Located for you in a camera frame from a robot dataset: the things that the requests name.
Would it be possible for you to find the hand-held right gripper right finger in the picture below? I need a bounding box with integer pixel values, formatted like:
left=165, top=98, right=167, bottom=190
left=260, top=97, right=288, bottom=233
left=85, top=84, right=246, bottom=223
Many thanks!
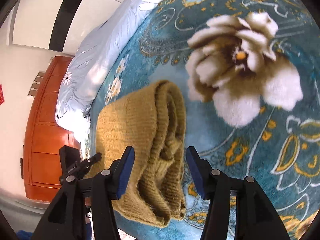
left=186, top=146, right=292, bottom=240

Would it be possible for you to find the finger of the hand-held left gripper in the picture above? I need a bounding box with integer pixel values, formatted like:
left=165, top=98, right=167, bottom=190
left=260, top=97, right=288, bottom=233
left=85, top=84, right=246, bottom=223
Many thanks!
left=83, top=153, right=102, bottom=168

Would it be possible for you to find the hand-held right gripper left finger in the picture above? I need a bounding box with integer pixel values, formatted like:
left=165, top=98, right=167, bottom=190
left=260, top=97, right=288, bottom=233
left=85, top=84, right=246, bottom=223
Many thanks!
left=31, top=146, right=135, bottom=240

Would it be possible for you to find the yellow knitted sweater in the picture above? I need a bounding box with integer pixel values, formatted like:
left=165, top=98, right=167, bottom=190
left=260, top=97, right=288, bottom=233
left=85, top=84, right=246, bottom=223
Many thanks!
left=86, top=80, right=187, bottom=228

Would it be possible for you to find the orange wooden headboard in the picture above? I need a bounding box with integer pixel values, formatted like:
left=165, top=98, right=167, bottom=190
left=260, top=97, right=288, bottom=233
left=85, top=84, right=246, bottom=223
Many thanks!
left=23, top=56, right=83, bottom=203

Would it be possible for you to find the teal floral blanket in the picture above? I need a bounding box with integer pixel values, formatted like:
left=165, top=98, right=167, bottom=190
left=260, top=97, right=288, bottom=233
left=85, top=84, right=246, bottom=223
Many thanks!
left=82, top=0, right=320, bottom=240

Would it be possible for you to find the light blue floral duvet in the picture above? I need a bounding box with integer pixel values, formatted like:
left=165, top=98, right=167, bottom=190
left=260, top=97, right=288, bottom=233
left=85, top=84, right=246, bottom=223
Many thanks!
left=55, top=0, right=187, bottom=130

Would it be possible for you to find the white wardrobe with black band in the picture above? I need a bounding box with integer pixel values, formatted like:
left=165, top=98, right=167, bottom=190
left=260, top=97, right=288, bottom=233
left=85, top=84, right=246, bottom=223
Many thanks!
left=7, top=0, right=130, bottom=58

